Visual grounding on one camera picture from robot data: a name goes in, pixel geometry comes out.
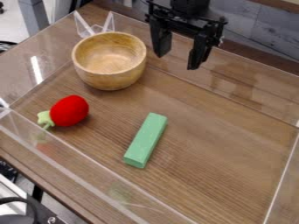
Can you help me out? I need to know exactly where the black metal bracket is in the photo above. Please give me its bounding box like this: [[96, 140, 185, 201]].
[[27, 196, 67, 224]]

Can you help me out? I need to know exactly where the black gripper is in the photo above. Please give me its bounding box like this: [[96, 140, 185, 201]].
[[145, 0, 228, 70]]

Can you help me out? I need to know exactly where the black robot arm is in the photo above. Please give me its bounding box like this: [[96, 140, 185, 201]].
[[145, 0, 228, 70]]

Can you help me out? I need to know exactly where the black cable bottom left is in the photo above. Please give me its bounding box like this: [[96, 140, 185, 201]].
[[0, 196, 40, 224]]

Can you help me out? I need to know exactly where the wooden bowl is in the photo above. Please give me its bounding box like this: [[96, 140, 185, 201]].
[[71, 31, 147, 91]]

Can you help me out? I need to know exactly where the red plush strawberry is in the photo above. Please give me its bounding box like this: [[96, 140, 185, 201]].
[[37, 95, 89, 130]]

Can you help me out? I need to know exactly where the clear acrylic tray enclosure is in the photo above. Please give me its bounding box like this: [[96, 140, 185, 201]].
[[0, 10, 299, 224]]

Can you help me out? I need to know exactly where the green rectangular block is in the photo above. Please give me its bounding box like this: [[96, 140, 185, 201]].
[[124, 113, 167, 169]]

